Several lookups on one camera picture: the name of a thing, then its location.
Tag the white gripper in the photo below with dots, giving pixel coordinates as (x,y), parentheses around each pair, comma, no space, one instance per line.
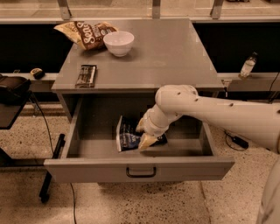
(152,127)

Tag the blue Kettle chip bag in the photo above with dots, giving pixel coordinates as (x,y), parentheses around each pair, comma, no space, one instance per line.
(128,139)

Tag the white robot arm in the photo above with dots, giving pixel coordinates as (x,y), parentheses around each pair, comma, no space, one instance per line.
(258,122)

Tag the open grey top drawer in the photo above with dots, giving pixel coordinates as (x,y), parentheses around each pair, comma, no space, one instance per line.
(90,153)

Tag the grey cabinet with counter top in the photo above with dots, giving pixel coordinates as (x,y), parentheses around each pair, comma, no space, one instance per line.
(164,52)

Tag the brown and yellow chip bag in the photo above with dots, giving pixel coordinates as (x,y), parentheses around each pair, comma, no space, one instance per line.
(87,36)

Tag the dark snack bar wrapper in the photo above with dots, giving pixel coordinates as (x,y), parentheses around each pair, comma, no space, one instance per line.
(86,77)

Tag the white bowl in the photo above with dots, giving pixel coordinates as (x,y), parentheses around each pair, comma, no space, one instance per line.
(119,43)

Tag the black stand leg with caster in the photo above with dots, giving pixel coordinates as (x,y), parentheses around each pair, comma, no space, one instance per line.
(49,164)

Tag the small black and yellow device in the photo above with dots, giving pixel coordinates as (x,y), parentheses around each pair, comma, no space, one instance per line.
(37,73)

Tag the clear plastic bottle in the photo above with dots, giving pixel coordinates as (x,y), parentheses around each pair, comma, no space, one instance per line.
(248,65)

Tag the black side table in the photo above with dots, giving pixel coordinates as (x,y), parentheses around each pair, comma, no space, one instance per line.
(8,115)

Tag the black object on side table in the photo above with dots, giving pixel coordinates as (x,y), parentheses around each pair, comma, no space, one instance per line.
(13,89)

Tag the black drawer handle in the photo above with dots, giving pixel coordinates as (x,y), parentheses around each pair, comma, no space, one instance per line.
(141,173)

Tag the black power adapter with cable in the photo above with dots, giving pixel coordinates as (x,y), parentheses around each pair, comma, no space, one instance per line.
(235,142)

